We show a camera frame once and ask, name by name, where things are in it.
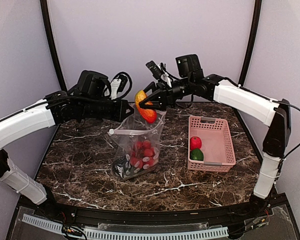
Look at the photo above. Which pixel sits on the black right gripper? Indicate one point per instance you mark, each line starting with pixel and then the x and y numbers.
pixel 169 95

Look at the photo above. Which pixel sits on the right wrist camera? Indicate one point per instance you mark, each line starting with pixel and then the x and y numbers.
pixel 158 73

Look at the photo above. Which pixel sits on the black frame post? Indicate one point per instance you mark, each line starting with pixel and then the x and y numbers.
pixel 251 41
pixel 51 44

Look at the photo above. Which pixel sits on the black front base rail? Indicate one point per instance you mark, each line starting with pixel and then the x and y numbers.
pixel 232 216

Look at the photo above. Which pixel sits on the black right frame post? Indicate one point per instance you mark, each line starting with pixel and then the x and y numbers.
pixel 251 41

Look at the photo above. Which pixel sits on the white slotted cable duct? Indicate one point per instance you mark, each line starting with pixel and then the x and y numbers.
pixel 107 231

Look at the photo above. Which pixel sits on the dark purple eggplant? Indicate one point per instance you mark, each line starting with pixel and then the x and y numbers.
pixel 121 168

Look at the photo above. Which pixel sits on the pink perforated plastic basket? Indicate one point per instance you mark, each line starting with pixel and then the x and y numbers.
pixel 216 144

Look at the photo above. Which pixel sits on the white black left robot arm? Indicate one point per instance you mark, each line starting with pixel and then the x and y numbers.
pixel 93 97

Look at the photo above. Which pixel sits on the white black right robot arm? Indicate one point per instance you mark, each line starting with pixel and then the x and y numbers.
pixel 215 88

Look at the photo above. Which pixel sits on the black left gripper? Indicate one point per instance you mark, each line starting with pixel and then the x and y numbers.
pixel 119 115

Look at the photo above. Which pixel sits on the clear zip top bag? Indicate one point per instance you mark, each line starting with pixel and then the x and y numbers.
pixel 136 128

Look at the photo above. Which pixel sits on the black left frame post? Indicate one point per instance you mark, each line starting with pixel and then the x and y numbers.
pixel 51 44

